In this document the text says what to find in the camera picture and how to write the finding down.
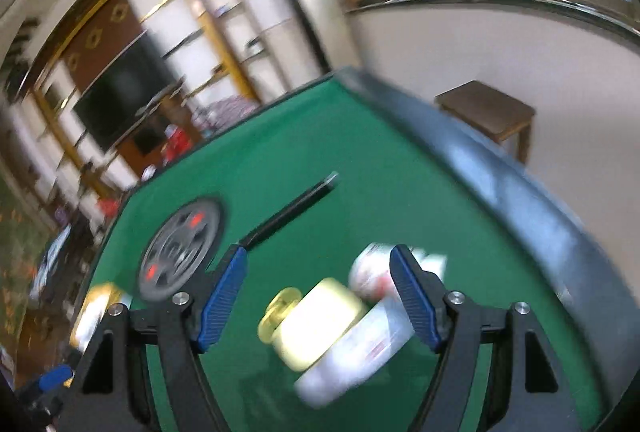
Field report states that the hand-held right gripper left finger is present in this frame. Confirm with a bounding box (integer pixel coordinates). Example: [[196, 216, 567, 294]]
[[52, 243, 249, 432]]

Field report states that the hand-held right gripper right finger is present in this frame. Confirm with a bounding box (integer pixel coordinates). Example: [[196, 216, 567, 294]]
[[389, 243, 593, 432]]

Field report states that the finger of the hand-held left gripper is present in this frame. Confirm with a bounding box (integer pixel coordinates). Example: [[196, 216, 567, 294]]
[[37, 363, 76, 393]]

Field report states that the white box with yellow tape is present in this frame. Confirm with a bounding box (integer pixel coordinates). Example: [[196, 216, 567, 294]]
[[69, 282, 135, 354]]

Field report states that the white tube with red label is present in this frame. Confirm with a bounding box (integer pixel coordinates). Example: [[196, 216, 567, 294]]
[[294, 297, 417, 409]]

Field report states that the pale yellow bottle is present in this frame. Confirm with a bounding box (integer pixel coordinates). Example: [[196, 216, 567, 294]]
[[257, 278, 372, 372]]

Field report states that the small white bottle red label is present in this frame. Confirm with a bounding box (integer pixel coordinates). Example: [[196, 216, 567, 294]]
[[349, 242, 427, 304]]

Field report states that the round grey table control panel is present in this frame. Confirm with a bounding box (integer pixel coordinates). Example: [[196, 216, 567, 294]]
[[137, 196, 227, 304]]

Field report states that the dark green pen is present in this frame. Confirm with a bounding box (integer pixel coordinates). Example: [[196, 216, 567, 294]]
[[239, 171, 342, 249]]

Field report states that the red and white bag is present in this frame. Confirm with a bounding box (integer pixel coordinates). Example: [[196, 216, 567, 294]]
[[162, 123, 195, 160]]

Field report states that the brown television cabinet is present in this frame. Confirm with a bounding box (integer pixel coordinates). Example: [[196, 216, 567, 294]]
[[116, 119, 173, 173]]

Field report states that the purple patterned bedding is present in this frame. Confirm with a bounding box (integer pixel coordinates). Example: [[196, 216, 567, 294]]
[[197, 94, 258, 135]]

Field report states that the wooden stool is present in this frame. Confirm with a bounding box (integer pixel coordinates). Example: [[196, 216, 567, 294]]
[[434, 80, 537, 164]]

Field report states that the black television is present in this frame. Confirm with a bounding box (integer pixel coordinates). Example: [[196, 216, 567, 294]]
[[71, 31, 177, 154]]

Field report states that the white refrigerator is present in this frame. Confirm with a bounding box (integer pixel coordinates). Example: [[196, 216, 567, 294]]
[[256, 0, 332, 80]]

